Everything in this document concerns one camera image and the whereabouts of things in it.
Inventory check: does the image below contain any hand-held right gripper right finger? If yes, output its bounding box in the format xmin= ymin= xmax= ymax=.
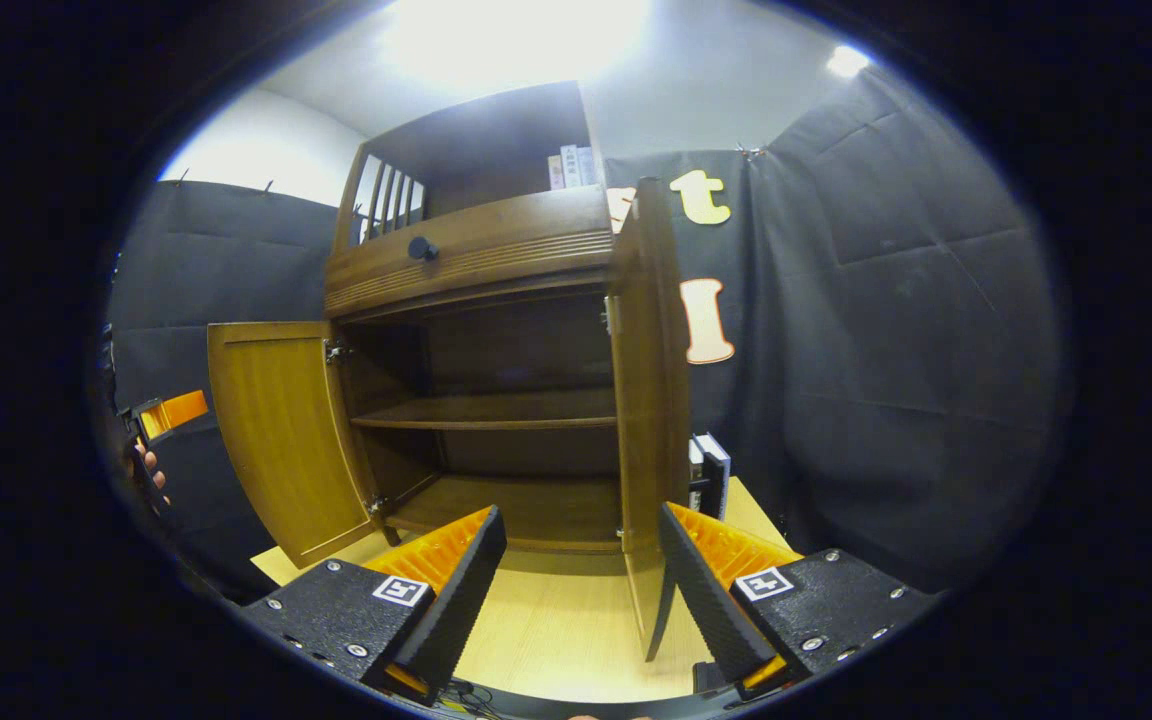
xmin=658 ymin=502 xmax=937 ymax=701

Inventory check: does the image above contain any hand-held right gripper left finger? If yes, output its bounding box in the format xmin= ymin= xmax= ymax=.
xmin=241 ymin=505 xmax=508 ymax=704

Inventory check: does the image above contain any wooden cabinet door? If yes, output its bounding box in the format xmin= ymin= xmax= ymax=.
xmin=206 ymin=320 xmax=382 ymax=569
xmin=608 ymin=177 xmax=694 ymax=663

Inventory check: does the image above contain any wooden double-door shoe cabinet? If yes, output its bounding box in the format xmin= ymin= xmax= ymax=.
xmin=324 ymin=80 xmax=637 ymax=556

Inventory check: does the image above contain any wooden cabinet shelf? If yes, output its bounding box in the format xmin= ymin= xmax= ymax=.
xmin=351 ymin=388 xmax=619 ymax=433

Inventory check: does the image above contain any black backdrop cloth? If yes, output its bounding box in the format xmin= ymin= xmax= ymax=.
xmin=101 ymin=65 xmax=1072 ymax=601

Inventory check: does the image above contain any large ceiling light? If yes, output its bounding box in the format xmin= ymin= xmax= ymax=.
xmin=381 ymin=0 xmax=652 ymax=96

